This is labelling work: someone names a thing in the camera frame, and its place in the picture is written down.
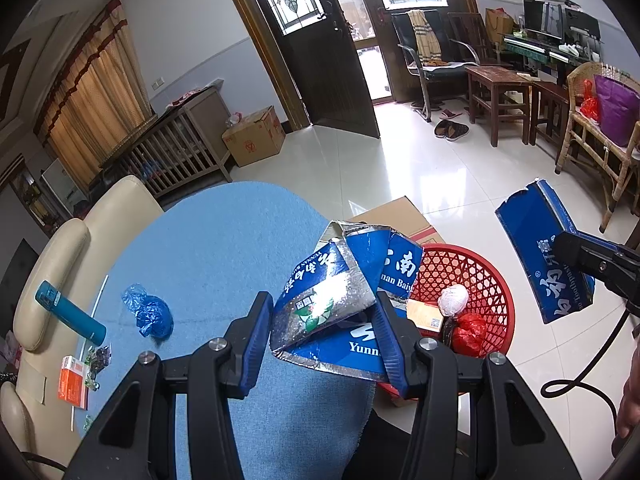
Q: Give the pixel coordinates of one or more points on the flat cardboard box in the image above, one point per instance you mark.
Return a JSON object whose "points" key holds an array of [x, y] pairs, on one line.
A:
{"points": [[400, 215]]}

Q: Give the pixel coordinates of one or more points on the red plastic basket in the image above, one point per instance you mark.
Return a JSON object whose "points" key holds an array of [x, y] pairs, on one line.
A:
{"points": [[480, 275]]}

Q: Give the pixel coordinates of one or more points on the small crumpled wrappers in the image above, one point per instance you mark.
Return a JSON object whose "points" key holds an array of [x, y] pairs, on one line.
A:
{"points": [[100, 357]]}

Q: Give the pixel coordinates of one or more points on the clear plastic bottle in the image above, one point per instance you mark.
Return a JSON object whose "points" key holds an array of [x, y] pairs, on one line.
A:
{"points": [[234, 120]]}

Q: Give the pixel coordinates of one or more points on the tan small box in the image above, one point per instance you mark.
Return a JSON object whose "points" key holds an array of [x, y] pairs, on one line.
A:
{"points": [[425, 316]]}

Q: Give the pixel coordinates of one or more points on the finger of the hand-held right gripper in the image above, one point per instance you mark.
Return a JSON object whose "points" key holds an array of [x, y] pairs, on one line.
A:
{"points": [[582, 255]]}

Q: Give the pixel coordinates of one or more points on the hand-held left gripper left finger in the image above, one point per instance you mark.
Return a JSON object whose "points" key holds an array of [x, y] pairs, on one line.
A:
{"points": [[260, 345]]}

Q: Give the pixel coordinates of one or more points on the dark round object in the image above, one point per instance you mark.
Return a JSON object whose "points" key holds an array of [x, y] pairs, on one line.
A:
{"points": [[447, 332]]}

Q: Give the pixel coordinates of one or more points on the red plastic bag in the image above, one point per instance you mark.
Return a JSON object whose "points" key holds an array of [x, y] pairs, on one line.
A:
{"points": [[590, 105], [470, 332]]}

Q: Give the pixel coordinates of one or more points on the cream leather sofa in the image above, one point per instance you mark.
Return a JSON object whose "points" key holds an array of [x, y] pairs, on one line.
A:
{"points": [[115, 210]]}

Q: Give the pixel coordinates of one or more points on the brown paper bag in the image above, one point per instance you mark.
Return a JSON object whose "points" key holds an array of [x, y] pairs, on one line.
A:
{"points": [[497, 25]]}

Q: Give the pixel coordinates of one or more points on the torn blue silver carton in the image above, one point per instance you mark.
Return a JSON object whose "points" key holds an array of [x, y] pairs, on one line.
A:
{"points": [[340, 280]]}

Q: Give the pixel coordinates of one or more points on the blue plastic bag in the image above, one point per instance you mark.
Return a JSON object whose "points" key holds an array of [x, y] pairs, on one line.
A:
{"points": [[152, 317]]}

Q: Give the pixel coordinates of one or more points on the brown wooden stool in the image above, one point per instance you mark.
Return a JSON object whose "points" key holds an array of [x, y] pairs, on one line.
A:
{"points": [[495, 76]]}

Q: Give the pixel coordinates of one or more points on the brown slipper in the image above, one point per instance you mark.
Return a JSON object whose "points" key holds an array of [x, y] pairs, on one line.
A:
{"points": [[458, 132], [442, 128]]}

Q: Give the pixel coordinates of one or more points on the blue thermos bottle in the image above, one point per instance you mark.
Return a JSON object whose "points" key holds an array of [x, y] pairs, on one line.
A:
{"points": [[75, 317]]}

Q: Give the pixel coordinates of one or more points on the striped beige scarf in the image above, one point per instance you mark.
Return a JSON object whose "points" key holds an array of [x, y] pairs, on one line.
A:
{"points": [[425, 35]]}

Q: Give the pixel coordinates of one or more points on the brown curtain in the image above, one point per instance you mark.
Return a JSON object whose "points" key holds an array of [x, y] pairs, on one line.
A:
{"points": [[95, 105]]}

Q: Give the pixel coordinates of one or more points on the purple bag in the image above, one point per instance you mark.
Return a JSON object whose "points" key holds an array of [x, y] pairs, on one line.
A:
{"points": [[617, 107]]}

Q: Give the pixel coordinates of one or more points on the blue toothpaste carton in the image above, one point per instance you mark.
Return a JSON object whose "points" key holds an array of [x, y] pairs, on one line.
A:
{"points": [[535, 240]]}

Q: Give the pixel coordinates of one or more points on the dark wooden chair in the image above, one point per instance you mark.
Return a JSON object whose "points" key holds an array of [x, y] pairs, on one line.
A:
{"points": [[470, 30]]}

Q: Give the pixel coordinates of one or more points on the dark side table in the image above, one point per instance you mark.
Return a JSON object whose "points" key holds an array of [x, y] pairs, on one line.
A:
{"points": [[550, 92]]}

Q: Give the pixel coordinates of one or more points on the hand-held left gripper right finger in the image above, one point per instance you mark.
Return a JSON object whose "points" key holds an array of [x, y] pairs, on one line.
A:
{"points": [[392, 355]]}

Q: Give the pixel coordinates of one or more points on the orange box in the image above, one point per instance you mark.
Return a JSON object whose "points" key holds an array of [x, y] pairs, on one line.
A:
{"points": [[72, 385]]}

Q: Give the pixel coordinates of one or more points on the dark wooden cabinet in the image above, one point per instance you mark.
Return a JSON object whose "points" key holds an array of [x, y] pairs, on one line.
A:
{"points": [[27, 195]]}

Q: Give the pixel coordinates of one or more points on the green desk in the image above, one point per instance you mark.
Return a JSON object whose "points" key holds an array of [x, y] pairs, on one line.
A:
{"points": [[530, 50]]}

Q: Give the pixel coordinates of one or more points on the cardboard box with red print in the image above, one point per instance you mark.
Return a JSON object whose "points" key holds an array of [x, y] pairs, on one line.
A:
{"points": [[255, 142]]}

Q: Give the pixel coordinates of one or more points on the black metal frame chair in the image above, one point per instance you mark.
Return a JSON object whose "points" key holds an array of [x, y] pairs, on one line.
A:
{"points": [[440, 72]]}

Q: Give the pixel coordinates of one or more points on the white paper ball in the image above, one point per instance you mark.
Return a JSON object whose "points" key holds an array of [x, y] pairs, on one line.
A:
{"points": [[452, 300]]}

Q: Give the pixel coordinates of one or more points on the wicker chair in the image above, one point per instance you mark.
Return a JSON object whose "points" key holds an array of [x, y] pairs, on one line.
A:
{"points": [[600, 145]]}

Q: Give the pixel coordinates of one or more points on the black monitor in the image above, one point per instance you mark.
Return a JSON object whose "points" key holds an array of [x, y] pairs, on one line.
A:
{"points": [[582, 27], [542, 17]]}

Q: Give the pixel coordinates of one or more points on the wooden baby crib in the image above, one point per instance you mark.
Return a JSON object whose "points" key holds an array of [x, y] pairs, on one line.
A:
{"points": [[175, 150]]}

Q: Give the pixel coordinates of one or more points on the white appliance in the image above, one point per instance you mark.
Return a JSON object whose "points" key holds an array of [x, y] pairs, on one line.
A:
{"points": [[60, 185]]}

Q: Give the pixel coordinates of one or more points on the person's right forearm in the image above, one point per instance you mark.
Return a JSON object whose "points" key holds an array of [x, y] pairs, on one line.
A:
{"points": [[631, 405]]}

